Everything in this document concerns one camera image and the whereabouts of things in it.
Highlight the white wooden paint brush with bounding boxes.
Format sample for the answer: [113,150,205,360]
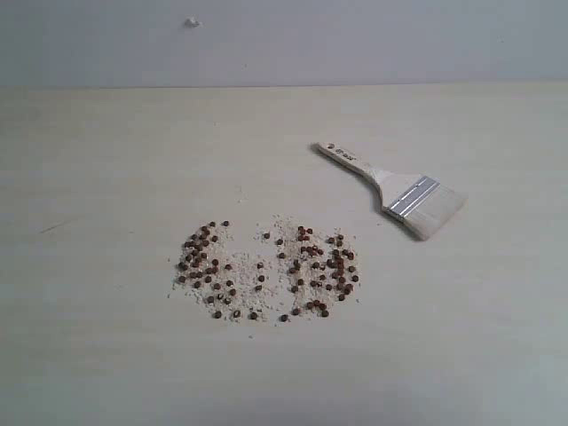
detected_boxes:
[317,142,467,241]

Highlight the red beans and crumbs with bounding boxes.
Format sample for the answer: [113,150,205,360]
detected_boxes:
[162,214,364,328]

